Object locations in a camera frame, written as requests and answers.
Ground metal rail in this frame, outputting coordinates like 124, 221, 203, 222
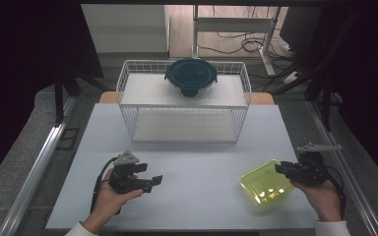
0, 96, 79, 236
306, 99, 378, 236

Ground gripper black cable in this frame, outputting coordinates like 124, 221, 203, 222
90, 156, 122, 216
324, 165, 347, 220

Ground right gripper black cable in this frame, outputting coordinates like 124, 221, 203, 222
324, 165, 347, 220

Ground white desk frame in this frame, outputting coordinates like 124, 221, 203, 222
191, 4, 283, 77

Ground person's right hand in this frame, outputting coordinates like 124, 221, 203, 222
289, 178, 343, 222

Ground white wire rack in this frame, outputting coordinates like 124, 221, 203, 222
115, 59, 253, 144

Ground person's left hand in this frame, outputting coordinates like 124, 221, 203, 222
84, 168, 145, 234

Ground round glass container blue lid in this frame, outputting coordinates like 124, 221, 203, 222
163, 57, 219, 100

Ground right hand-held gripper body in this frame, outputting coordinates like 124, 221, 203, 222
288, 143, 343, 188

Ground black stand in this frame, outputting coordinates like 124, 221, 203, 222
53, 70, 110, 127

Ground dark curtain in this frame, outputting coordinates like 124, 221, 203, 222
304, 0, 378, 185
0, 0, 105, 191

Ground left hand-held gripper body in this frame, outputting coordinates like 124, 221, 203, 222
107, 149, 150, 195

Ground black floor cables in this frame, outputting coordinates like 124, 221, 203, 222
197, 5, 298, 62

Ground white cabinet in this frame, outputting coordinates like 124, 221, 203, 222
80, 3, 170, 54

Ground green square plastic container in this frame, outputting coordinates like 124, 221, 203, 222
240, 158, 295, 207

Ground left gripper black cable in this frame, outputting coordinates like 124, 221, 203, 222
90, 156, 122, 216

